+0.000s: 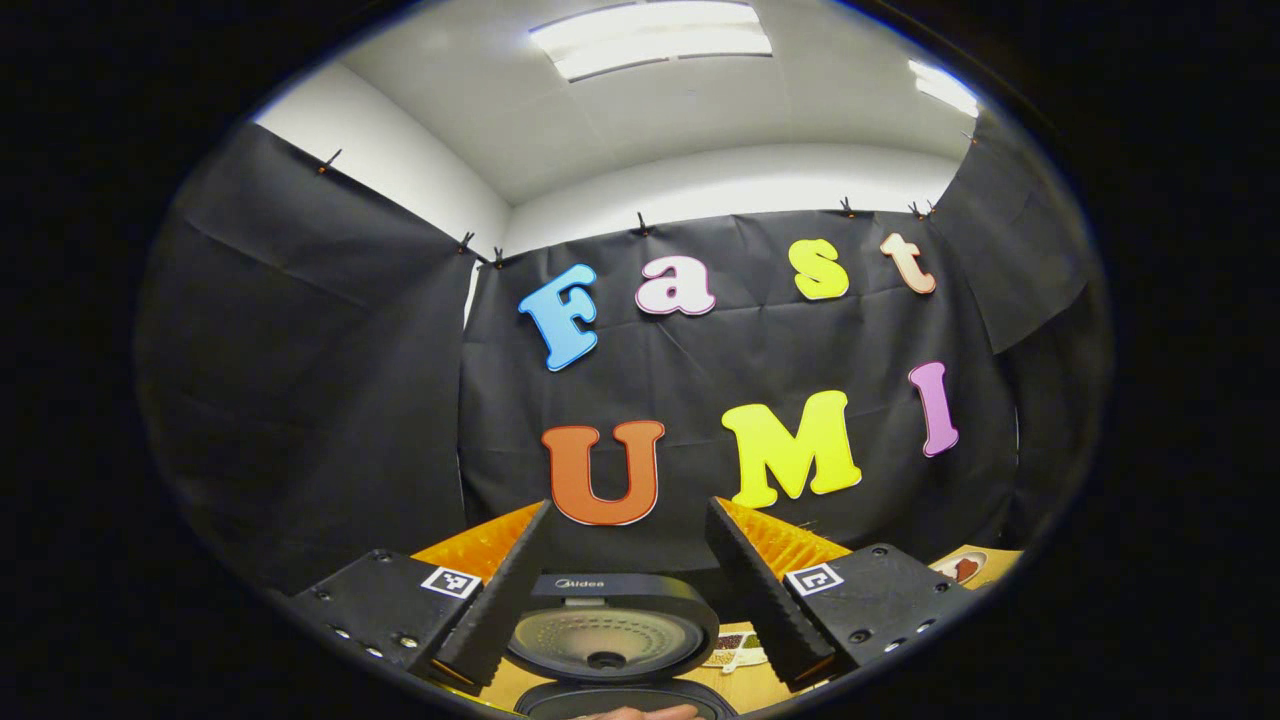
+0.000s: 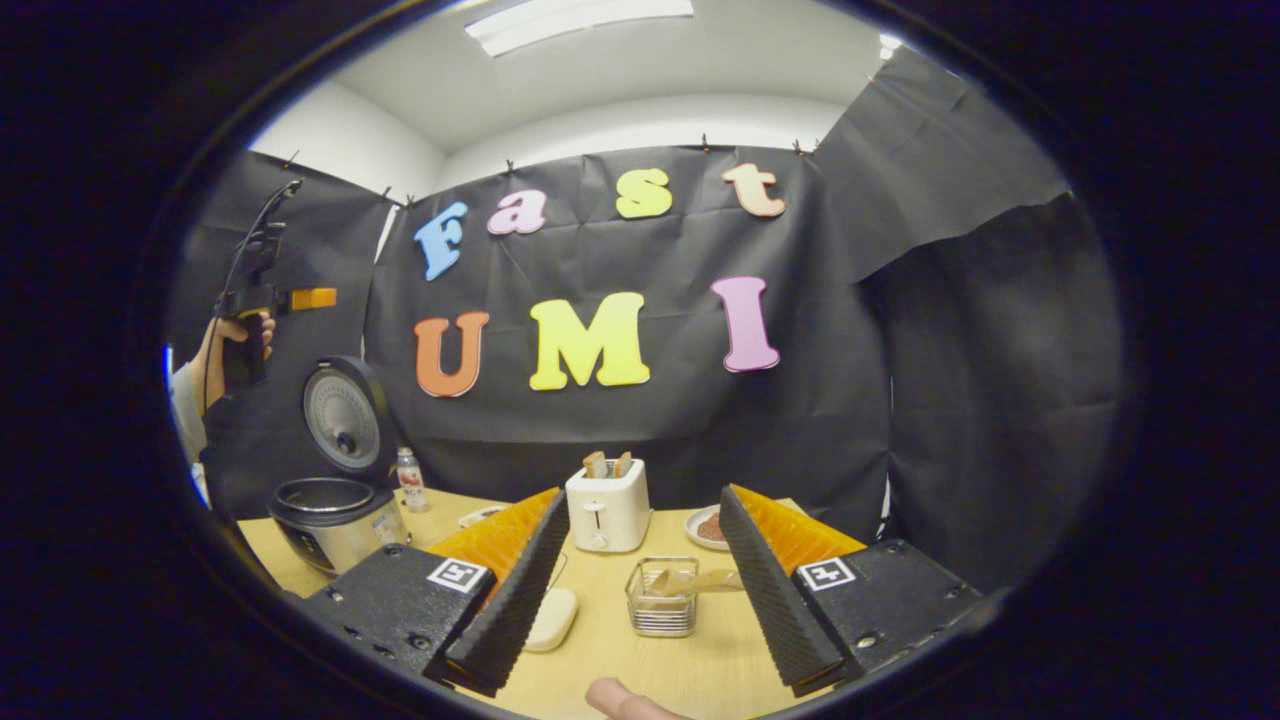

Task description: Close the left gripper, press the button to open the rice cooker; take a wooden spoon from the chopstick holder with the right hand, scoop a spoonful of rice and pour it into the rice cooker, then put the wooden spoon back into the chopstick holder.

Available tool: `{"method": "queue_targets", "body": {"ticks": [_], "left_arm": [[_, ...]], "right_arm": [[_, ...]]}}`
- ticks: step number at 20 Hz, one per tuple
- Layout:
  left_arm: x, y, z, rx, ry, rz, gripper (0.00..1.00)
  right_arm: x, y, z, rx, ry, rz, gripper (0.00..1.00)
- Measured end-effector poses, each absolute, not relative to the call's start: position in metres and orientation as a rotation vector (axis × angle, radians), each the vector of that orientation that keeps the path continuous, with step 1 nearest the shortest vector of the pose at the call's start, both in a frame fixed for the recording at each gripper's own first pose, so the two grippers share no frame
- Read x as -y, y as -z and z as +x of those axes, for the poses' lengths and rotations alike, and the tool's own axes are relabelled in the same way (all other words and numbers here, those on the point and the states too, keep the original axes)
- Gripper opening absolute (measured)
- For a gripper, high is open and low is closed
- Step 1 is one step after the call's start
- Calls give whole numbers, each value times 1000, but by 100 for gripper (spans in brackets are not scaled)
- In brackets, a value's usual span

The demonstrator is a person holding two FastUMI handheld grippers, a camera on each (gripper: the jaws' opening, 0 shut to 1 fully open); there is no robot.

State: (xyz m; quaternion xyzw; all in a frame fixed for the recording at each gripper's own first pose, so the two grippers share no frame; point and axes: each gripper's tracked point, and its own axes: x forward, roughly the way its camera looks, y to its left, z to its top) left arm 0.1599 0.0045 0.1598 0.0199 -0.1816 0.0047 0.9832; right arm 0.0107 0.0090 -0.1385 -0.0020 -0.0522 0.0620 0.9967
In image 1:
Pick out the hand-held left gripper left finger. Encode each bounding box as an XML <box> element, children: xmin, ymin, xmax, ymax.
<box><xmin>290</xmin><ymin>498</ymin><xmax>554</xmax><ymax>698</ymax></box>

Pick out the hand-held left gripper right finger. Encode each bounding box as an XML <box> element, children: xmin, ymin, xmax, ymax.
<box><xmin>705</xmin><ymin>496</ymin><xmax>981</xmax><ymax>693</ymax></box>

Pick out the black rice cooker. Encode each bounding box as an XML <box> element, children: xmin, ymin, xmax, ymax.
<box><xmin>505</xmin><ymin>573</ymin><xmax>741</xmax><ymax>720</ymax></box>

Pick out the white divided sauce dish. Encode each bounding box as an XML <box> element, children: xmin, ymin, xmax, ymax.
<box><xmin>700</xmin><ymin>630</ymin><xmax>771</xmax><ymax>673</ymax></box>

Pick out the white round plate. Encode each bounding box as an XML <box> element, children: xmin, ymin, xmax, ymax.
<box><xmin>930</xmin><ymin>548</ymin><xmax>991</xmax><ymax>587</ymax></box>

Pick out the small ceiling light panel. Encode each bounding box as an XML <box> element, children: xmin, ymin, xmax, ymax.
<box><xmin>908</xmin><ymin>58</ymin><xmax>982</xmax><ymax>120</ymax></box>

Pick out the large ceiling light panel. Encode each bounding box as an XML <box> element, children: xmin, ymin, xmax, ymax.
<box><xmin>528</xmin><ymin>0</ymin><xmax>774</xmax><ymax>84</ymax></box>

